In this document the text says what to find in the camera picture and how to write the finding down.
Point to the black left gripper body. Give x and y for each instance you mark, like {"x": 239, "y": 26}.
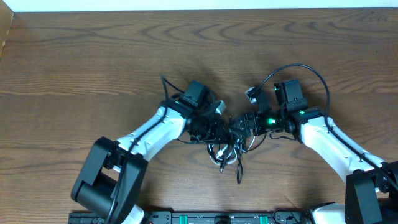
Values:
{"x": 205, "y": 130}

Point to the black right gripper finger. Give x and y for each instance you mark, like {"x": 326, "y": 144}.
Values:
{"x": 238, "y": 121}
{"x": 239, "y": 130}

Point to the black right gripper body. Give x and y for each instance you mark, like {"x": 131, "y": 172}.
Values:
{"x": 270, "y": 119}

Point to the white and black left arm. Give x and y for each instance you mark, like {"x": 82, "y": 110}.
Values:
{"x": 111, "y": 177}

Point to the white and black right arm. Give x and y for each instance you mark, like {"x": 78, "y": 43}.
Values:
{"x": 370, "y": 182}

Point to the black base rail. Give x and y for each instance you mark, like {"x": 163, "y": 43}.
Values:
{"x": 217, "y": 217}

